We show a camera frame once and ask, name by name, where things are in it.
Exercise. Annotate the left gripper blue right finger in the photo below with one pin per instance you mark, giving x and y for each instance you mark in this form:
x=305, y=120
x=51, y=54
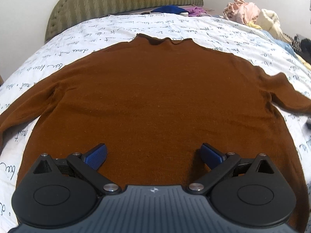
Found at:
x=221, y=165

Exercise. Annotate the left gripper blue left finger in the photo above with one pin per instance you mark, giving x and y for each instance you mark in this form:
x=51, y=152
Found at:
x=85, y=166

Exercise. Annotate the brown knit sweater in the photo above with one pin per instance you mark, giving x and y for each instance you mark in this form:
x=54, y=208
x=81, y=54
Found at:
x=153, y=102

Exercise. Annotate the pink clothes pile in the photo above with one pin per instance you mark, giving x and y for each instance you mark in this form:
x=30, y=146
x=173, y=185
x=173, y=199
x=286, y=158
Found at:
x=241, y=12

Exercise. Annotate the white script-print bed sheet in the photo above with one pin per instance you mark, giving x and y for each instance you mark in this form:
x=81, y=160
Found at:
x=96, y=34

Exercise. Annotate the yellow garment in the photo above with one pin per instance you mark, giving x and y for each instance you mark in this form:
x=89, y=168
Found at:
x=305, y=63

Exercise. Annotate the light blue garment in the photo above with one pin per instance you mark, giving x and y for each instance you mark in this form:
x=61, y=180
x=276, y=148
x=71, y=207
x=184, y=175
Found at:
x=280, y=43

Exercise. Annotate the dark patterned garment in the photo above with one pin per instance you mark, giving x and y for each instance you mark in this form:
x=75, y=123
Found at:
x=301, y=45

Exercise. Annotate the cream white garment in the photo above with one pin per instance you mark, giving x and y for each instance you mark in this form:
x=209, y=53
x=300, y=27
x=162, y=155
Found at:
x=268, y=20

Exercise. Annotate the purple cloth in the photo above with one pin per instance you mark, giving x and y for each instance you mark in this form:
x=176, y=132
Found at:
x=195, y=11

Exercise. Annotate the dark blue cloth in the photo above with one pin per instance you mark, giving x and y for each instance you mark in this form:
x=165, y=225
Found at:
x=171, y=9

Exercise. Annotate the olive green upholstered headboard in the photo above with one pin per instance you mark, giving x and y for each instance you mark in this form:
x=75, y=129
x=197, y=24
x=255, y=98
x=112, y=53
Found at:
x=116, y=2

